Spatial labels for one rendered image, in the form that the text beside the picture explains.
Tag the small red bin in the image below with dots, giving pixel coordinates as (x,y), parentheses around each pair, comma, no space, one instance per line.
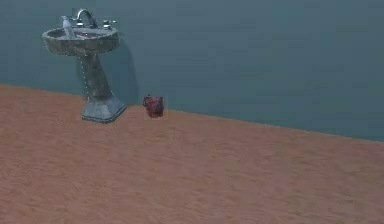
(154,106)

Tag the silver sink faucet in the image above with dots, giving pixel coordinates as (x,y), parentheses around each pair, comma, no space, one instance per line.
(87,16)

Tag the white soap bottle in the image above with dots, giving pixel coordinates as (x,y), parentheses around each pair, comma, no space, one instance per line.
(67,26)

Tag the grey stone pedestal sink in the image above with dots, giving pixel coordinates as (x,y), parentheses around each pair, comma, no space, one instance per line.
(95,80)

